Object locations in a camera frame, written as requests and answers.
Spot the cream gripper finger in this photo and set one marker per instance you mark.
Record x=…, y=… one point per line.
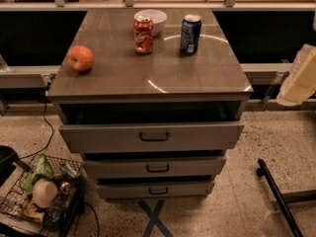
x=300, y=84

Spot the grey top drawer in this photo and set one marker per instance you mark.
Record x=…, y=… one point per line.
x=152, y=137

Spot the grey drawer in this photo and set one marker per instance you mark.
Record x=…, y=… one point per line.
x=157, y=190
x=152, y=137
x=154, y=167

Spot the grey drawer cabinet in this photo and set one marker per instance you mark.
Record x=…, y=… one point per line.
x=165, y=86

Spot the grey bottom drawer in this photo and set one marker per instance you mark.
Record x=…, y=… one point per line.
x=157, y=190

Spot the grey middle drawer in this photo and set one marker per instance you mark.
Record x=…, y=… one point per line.
x=154, y=167

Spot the black metal stand leg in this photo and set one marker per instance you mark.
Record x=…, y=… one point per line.
x=284, y=199

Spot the blue soda can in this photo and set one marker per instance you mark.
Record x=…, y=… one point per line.
x=190, y=32

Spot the white bowl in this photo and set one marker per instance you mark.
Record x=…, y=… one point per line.
x=158, y=18

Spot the red soda can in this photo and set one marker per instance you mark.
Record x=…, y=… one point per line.
x=142, y=32

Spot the blue tape cross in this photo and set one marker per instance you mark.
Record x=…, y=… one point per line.
x=154, y=219

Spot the red apple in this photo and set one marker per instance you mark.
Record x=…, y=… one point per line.
x=80, y=58

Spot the green leafy item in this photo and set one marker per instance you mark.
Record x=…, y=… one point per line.
x=43, y=170

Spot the cream cup in basket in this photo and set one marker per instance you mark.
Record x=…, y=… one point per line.
x=44, y=193

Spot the black wire basket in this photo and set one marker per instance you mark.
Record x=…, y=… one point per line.
x=54, y=221

